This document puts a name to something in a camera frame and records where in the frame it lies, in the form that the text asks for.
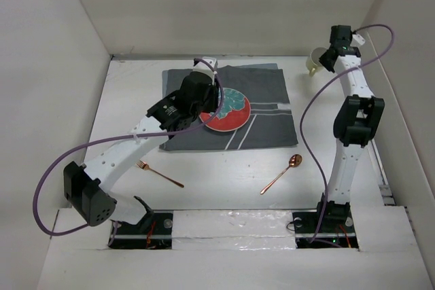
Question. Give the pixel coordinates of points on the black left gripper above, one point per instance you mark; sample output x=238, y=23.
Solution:
x=211, y=105

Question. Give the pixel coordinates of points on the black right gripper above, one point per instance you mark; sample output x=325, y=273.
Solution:
x=325, y=62

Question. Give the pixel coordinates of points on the pale yellow mug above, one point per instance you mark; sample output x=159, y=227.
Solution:
x=313, y=64

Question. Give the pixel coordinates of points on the red and teal plate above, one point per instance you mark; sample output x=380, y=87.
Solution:
x=234, y=113

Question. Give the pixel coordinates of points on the grey striped cloth placemat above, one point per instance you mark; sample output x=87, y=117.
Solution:
x=269, y=125

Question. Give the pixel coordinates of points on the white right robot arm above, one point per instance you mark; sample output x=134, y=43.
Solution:
x=355, y=124

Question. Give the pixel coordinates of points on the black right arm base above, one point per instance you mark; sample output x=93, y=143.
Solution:
x=331, y=234

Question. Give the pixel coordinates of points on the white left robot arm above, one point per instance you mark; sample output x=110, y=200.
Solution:
x=88, y=187

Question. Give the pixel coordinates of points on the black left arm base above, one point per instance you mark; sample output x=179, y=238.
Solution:
x=155, y=235

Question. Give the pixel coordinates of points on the copper fork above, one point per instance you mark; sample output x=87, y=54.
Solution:
x=144, y=166

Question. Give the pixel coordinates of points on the copper spoon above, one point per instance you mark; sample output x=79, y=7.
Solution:
x=294, y=161

